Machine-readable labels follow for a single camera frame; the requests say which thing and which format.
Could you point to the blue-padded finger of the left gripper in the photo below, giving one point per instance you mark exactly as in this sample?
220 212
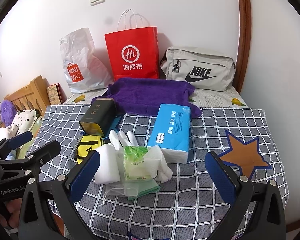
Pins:
37 158
7 145

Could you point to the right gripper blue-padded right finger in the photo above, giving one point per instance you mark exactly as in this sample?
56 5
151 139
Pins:
268 218

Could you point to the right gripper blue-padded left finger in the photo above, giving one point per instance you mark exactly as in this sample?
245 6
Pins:
36 219

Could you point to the white foam block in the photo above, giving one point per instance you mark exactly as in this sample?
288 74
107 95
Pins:
108 171

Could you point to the yellow Adidas pouch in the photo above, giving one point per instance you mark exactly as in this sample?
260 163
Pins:
86 145

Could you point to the light green cloth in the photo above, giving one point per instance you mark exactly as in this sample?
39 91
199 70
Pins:
145 188

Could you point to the bubble wrap sheet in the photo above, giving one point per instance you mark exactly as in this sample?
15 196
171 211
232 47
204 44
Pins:
153 160

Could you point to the white cotton glove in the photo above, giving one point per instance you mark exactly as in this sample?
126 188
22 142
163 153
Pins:
128 139

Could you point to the green wet wipes pack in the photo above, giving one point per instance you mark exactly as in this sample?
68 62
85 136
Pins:
134 164

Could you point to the person's left hand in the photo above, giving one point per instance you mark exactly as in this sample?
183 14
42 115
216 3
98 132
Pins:
13 207

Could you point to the white spotted plush pillow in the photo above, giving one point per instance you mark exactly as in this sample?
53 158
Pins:
23 121

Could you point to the purple plush toy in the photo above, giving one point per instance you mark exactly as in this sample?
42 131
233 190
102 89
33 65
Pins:
7 112

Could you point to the white face mask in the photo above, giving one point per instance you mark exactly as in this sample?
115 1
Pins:
125 189

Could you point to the grey checkered blanket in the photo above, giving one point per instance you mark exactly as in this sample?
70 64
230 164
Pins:
186 207

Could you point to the small decorated book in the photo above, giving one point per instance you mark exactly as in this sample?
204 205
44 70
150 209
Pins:
54 94

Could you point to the dark green tea tin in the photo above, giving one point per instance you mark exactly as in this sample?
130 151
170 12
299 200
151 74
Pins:
99 117

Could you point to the white Miniso plastic bag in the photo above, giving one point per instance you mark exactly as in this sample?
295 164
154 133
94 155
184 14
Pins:
82 69

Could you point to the blue tissue pack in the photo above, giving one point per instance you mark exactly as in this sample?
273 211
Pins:
171 132

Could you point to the purple towel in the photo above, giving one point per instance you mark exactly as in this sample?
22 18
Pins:
144 96

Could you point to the red Haidilao paper bag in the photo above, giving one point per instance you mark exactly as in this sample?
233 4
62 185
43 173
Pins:
134 52

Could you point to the beige Nike waist bag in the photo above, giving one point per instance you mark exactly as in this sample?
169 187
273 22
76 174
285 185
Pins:
202 68

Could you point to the brown wooden door frame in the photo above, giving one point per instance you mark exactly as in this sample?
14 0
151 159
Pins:
245 24

